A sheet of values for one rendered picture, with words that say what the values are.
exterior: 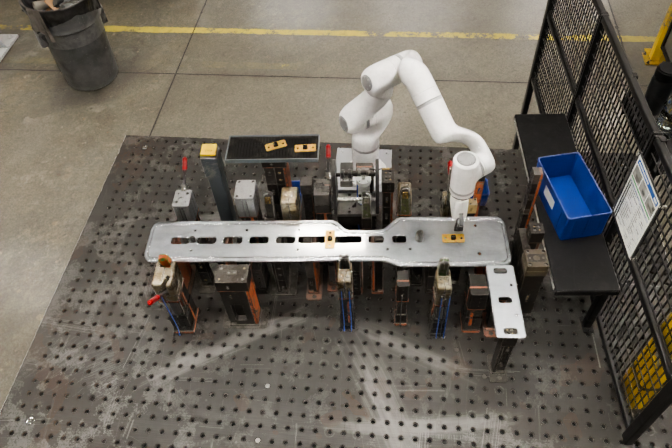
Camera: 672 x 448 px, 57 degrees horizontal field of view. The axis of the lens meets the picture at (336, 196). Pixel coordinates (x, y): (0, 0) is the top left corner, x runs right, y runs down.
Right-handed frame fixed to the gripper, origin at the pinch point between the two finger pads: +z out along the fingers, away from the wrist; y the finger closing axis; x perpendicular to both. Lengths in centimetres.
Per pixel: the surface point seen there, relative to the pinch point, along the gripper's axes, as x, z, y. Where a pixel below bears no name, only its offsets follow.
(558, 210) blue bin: 36.7, 0.2, -3.3
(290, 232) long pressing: -62, 12, -3
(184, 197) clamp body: -105, 6, -17
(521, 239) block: 24.9, 12.2, 0.8
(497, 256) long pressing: 14.9, 12.1, 8.4
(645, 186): 54, -28, 10
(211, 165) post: -95, 2, -30
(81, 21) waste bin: -223, 53, -212
